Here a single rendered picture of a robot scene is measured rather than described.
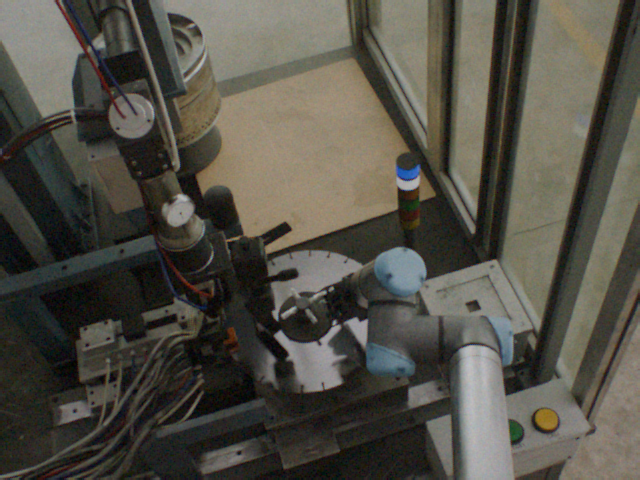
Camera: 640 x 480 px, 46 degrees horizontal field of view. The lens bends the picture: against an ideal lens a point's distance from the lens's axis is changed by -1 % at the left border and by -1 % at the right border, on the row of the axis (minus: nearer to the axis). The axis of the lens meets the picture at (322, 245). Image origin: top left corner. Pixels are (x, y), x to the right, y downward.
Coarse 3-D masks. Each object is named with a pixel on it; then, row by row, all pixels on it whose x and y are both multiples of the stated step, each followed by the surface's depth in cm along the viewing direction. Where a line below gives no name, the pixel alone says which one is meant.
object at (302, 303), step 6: (294, 294) 149; (318, 294) 148; (324, 294) 148; (300, 300) 147; (306, 300) 147; (312, 300) 147; (300, 306) 146; (306, 306) 146; (288, 312) 146; (294, 312) 147; (300, 312) 147; (306, 312) 146; (282, 318) 146; (312, 318) 145
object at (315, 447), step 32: (160, 192) 110; (160, 224) 117; (192, 224) 119; (192, 256) 121; (224, 256) 125; (224, 320) 145; (224, 352) 152; (128, 384) 168; (224, 384) 152; (256, 384) 154; (352, 384) 152; (384, 384) 151; (416, 384) 161; (512, 384) 159; (64, 416) 165; (192, 416) 162; (224, 416) 135; (256, 416) 138; (288, 416) 149; (320, 416) 151; (352, 416) 155; (384, 416) 157; (416, 416) 157; (64, 448) 161; (160, 448) 137; (192, 448) 158; (224, 448) 156; (256, 448) 156; (288, 448) 149; (320, 448) 148
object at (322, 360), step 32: (288, 256) 160; (320, 256) 160; (288, 288) 156; (320, 288) 155; (352, 320) 149; (256, 352) 147; (288, 352) 147; (320, 352) 146; (352, 352) 145; (288, 384) 142; (320, 384) 142
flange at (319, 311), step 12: (288, 300) 153; (312, 312) 148; (324, 312) 150; (288, 324) 149; (300, 324) 149; (312, 324) 148; (324, 324) 148; (288, 336) 149; (300, 336) 147; (312, 336) 147
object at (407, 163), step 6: (402, 156) 146; (408, 156) 146; (414, 156) 146; (396, 162) 145; (402, 162) 145; (408, 162) 145; (414, 162) 145; (402, 168) 144; (408, 168) 144; (414, 168) 144; (402, 174) 145; (408, 174) 145; (414, 174) 145
